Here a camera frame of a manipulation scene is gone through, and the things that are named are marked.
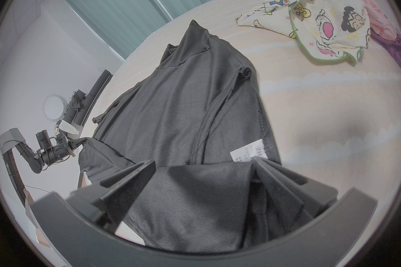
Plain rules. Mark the round white mirror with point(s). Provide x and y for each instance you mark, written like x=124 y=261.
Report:
x=53 y=106

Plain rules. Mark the dark grey garment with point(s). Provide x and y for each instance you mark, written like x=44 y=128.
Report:
x=76 y=100

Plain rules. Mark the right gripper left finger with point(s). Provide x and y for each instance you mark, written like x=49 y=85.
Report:
x=125 y=197

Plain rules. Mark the white printed pyjamas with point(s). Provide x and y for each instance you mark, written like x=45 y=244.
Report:
x=329 y=24

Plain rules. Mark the purple garment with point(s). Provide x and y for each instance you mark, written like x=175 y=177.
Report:
x=393 y=49

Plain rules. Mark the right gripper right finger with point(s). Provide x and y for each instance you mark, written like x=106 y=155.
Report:
x=300 y=193

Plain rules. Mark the dark grey dressing table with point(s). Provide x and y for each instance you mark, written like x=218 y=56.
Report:
x=75 y=115

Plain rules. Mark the black chest of drawers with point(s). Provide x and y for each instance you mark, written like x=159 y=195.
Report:
x=97 y=93

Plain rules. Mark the bed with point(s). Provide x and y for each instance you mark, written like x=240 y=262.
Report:
x=313 y=109

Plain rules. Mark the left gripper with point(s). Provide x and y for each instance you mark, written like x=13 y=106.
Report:
x=70 y=147

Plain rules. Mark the black T-shirt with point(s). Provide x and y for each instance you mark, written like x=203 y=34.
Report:
x=175 y=103

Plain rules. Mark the pink garment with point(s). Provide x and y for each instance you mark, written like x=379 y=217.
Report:
x=380 y=15

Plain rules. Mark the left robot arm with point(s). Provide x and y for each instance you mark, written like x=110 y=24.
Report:
x=31 y=159

